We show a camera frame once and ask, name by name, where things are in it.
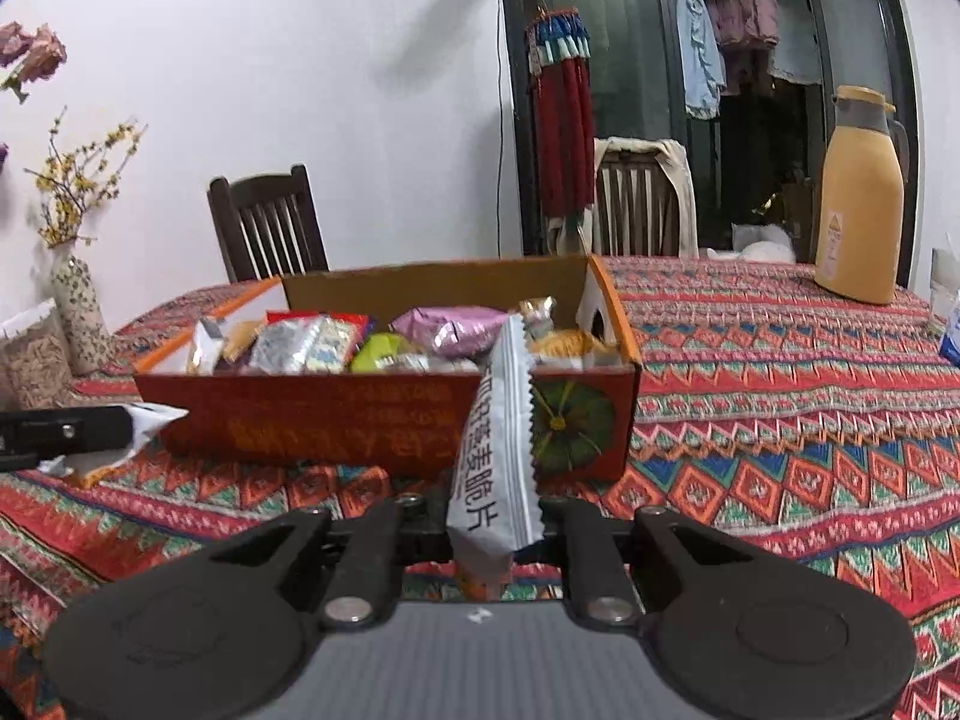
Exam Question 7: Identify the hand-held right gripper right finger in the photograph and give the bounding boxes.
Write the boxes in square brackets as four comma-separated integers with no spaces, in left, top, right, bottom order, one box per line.
[517,499,751,632]

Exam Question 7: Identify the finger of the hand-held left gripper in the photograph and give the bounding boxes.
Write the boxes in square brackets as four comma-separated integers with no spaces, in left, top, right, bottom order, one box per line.
[0,406,136,473]

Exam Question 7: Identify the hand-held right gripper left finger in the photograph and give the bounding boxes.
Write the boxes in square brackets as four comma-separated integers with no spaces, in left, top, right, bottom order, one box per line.
[206,469,455,632]

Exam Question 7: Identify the white serrated snack packet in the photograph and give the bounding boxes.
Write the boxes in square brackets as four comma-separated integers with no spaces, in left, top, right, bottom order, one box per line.
[445,315,546,602]

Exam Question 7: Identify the silver white snack packet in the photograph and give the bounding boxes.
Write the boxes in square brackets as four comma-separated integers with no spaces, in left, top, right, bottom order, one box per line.
[37,403,190,487]

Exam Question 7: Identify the orange cardboard box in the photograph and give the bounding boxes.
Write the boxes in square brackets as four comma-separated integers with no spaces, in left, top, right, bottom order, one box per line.
[133,255,644,482]

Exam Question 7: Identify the pink snack packet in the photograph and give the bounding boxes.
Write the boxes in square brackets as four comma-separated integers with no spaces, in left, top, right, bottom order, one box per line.
[390,305,511,359]

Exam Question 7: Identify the pile of assorted snacks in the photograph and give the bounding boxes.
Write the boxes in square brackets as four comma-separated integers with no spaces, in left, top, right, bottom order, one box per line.
[184,296,623,376]

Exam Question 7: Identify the clear bag of grains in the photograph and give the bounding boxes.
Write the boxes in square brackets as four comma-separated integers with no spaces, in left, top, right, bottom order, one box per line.
[0,298,76,410]

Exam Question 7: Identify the speckled slim vase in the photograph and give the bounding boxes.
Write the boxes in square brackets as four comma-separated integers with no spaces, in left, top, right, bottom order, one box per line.
[51,240,113,376]

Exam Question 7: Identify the yellow flower branches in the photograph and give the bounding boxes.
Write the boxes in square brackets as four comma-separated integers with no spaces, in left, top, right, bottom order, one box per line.
[22,106,147,248]

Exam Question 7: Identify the dark wooden chair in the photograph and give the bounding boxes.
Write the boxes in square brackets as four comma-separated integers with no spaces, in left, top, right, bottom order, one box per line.
[206,163,331,284]

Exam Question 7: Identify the white fluffy thing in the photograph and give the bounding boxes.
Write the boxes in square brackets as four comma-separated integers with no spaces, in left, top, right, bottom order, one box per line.
[731,223,797,263]

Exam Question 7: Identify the beige cloth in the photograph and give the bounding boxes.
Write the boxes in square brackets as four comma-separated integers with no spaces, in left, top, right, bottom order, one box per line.
[596,136,700,260]

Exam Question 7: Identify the slatted wooden chair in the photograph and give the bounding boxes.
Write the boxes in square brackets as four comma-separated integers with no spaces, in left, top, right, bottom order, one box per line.
[592,150,680,257]

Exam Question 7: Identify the dried pink roses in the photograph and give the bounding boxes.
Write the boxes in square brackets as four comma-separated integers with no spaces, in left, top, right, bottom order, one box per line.
[0,21,68,102]

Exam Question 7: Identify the red tassel hanging decoration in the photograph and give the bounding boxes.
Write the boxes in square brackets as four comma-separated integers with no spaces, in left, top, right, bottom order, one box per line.
[525,7,597,230]

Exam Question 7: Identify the yellow thermos jug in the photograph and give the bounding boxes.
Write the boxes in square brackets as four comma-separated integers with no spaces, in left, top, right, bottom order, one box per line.
[814,85,910,306]

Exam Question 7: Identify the blue and white tissue pack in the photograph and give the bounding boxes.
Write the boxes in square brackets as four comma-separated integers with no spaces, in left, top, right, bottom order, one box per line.
[939,292,960,368]

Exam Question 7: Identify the clear glass with straw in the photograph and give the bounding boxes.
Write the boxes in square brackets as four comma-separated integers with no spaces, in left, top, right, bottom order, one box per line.
[930,236,960,335]

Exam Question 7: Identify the black framed glass door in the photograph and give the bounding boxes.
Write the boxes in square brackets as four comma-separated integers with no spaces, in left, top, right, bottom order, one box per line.
[495,0,920,290]

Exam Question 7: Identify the light blue hanging garment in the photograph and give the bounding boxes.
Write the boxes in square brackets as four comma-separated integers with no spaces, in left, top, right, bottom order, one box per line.
[671,0,727,119]

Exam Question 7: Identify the pale hanging garment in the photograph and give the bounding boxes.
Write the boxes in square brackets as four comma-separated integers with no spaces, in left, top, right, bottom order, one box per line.
[769,15,826,87]

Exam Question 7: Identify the pink hanging garment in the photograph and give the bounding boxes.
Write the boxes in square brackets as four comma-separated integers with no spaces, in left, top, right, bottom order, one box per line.
[705,0,781,53]

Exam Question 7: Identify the black cable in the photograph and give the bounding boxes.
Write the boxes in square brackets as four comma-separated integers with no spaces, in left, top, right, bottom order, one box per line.
[491,0,526,256]

